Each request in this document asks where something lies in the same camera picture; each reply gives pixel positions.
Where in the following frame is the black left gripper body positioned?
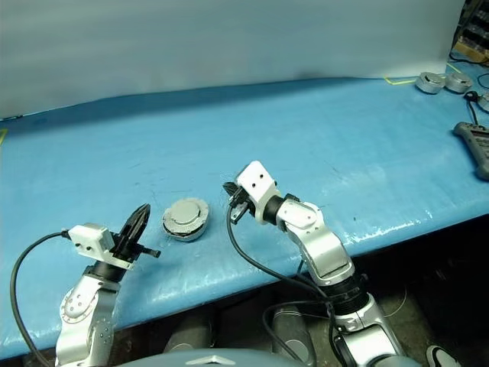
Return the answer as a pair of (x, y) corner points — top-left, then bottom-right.
(110, 228), (162, 265)

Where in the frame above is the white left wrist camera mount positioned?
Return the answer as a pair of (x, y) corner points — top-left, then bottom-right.
(68, 223), (135, 271)

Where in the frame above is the finned silver motor cover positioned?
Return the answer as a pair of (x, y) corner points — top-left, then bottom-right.
(162, 196), (210, 235)

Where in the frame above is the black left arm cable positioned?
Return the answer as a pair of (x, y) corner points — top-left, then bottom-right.
(9, 230), (72, 367)

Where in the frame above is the white shoe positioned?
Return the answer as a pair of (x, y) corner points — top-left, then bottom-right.
(425, 344), (458, 367)

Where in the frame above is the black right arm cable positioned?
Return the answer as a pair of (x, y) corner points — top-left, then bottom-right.
(227, 205), (338, 367)

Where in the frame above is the grey robot torso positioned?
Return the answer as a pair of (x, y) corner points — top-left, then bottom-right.
(125, 346), (330, 367)

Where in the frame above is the dark rounded grey shape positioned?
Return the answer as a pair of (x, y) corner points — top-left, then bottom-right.
(163, 316), (214, 353)
(270, 304), (316, 357)

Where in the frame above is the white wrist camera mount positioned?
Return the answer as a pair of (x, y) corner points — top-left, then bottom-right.
(68, 223), (135, 271)
(234, 161), (284, 224)

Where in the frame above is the cardboard box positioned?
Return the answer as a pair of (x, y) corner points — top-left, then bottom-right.
(452, 38), (489, 64)

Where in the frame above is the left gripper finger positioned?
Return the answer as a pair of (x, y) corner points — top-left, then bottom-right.
(131, 206), (151, 246)
(121, 203), (147, 236)

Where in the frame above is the storage shelf with parts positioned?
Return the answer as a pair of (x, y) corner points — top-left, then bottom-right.
(456, 0), (489, 43)

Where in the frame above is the thin black cable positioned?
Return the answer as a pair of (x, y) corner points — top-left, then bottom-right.
(463, 90), (483, 125)

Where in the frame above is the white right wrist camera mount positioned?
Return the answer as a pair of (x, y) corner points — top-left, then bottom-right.
(234, 161), (284, 224)

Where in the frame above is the thin white floor cable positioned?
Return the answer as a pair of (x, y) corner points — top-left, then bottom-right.
(381, 285), (408, 319)

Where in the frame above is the assembled silver motor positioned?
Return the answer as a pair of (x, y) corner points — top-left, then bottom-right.
(444, 72), (475, 94)
(415, 71), (446, 94)

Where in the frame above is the grey handheld controller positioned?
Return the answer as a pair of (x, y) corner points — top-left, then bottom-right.
(452, 121), (489, 181)

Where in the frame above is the blue plastic table cover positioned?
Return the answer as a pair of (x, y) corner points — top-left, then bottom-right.
(0, 60), (489, 359)

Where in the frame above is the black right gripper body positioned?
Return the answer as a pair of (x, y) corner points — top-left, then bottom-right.
(228, 186), (256, 226)

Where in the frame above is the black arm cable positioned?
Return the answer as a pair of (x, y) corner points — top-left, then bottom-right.
(9, 230), (72, 367)
(227, 205), (338, 367)

